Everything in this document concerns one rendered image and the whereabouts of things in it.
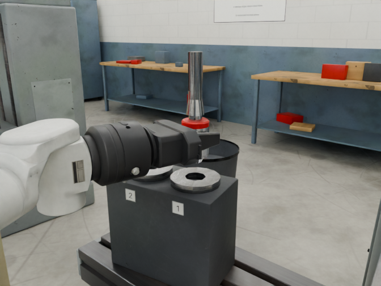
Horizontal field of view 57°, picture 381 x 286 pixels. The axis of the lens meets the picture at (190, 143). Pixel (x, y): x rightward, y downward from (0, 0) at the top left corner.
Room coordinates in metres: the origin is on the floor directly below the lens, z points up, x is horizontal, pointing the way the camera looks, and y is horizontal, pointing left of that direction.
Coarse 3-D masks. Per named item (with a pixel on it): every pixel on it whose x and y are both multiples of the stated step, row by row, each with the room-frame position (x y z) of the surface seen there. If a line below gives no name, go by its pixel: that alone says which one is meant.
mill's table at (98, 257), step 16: (96, 240) 0.70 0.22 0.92; (80, 256) 0.65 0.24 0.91; (96, 256) 0.62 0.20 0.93; (240, 256) 0.62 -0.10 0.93; (256, 256) 0.62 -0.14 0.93; (80, 272) 0.66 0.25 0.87; (96, 272) 0.63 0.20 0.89; (112, 272) 0.58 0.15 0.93; (128, 272) 0.57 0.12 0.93; (240, 272) 0.57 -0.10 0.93; (256, 272) 0.58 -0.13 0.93; (272, 272) 0.57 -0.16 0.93; (288, 272) 0.57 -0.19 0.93
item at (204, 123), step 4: (184, 120) 0.57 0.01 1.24; (188, 120) 0.57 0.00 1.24; (204, 120) 0.57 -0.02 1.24; (208, 120) 0.57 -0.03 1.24; (184, 124) 0.56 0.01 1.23; (188, 124) 0.56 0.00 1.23; (192, 124) 0.55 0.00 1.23; (196, 124) 0.55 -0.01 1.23; (200, 124) 0.55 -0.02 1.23; (204, 124) 0.56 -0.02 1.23; (208, 124) 0.57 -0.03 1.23; (192, 128) 0.55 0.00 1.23; (196, 128) 0.55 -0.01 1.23; (200, 128) 0.55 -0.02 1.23
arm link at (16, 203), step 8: (0, 176) 0.33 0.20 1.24; (8, 176) 0.34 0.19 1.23; (0, 184) 0.32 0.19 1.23; (8, 184) 0.33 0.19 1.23; (16, 184) 0.34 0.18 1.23; (0, 192) 0.32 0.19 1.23; (8, 192) 0.32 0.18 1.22; (16, 192) 0.33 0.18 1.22; (0, 200) 0.31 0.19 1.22; (8, 200) 0.32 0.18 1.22; (16, 200) 0.33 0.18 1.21; (0, 208) 0.31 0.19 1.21; (8, 208) 0.32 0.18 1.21; (16, 208) 0.33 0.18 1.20; (0, 216) 0.31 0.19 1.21; (8, 216) 0.32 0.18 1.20; (16, 216) 0.33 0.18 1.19; (0, 224) 0.31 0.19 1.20; (8, 224) 0.32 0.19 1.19
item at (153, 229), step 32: (128, 192) 0.58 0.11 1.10; (160, 192) 0.54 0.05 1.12; (192, 192) 0.53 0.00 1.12; (224, 192) 0.54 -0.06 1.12; (128, 224) 0.58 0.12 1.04; (160, 224) 0.54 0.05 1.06; (192, 224) 0.51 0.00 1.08; (224, 224) 0.55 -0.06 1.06; (128, 256) 0.58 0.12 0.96; (160, 256) 0.54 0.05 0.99; (192, 256) 0.51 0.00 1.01; (224, 256) 0.55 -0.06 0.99
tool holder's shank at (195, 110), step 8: (192, 56) 0.57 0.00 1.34; (200, 56) 0.57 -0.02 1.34; (192, 64) 0.57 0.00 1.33; (200, 64) 0.57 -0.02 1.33; (192, 72) 0.57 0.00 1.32; (200, 72) 0.57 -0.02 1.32; (192, 80) 0.57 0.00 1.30; (200, 80) 0.57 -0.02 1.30; (192, 88) 0.57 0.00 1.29; (200, 88) 0.57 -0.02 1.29; (192, 96) 0.57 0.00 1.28; (200, 96) 0.57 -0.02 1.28; (192, 104) 0.56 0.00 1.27; (200, 104) 0.57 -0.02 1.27; (192, 112) 0.56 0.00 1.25; (200, 112) 0.56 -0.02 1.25; (192, 120) 0.57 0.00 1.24; (200, 120) 0.57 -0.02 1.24
